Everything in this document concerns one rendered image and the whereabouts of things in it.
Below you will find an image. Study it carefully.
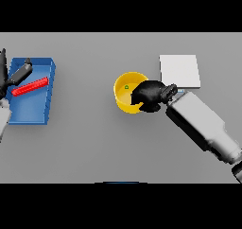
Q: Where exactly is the red beaker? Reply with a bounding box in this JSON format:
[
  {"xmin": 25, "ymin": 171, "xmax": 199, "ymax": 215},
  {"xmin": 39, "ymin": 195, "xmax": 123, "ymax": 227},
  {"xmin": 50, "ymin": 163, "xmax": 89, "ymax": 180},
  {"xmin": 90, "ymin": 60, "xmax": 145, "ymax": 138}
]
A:
[{"xmin": 11, "ymin": 77, "xmax": 50, "ymax": 97}]

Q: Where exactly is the yellow bowl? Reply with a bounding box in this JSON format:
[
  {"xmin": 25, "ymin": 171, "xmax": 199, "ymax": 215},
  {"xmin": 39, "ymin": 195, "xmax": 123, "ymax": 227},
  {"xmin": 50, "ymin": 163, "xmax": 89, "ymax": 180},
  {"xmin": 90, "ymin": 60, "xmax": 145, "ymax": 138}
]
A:
[{"xmin": 112, "ymin": 71, "xmax": 149, "ymax": 115}]

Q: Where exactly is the pale square measuring scale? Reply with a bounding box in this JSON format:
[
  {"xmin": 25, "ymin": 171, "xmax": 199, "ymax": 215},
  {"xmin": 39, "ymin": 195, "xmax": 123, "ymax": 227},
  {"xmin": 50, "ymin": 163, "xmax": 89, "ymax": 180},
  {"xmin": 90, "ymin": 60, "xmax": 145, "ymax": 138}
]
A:
[{"xmin": 159, "ymin": 54, "xmax": 201, "ymax": 89}]

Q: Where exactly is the blue tray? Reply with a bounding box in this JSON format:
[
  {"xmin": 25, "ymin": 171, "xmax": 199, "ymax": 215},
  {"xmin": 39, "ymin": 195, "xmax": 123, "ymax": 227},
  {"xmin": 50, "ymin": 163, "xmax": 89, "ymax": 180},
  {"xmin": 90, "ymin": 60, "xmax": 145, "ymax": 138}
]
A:
[{"xmin": 5, "ymin": 57, "xmax": 57, "ymax": 126}]

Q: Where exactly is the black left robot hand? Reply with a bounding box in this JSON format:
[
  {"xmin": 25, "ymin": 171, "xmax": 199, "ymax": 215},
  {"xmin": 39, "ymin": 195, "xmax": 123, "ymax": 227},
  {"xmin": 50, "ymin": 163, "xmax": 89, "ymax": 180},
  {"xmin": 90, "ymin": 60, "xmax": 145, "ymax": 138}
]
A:
[{"xmin": 0, "ymin": 47, "xmax": 34, "ymax": 100}]

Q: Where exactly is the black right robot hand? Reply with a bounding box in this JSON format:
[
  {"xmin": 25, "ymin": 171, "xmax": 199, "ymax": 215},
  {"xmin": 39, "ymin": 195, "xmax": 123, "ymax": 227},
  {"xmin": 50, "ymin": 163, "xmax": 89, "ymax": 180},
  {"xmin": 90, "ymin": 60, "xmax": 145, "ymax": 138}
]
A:
[{"xmin": 130, "ymin": 79, "xmax": 179, "ymax": 114}]

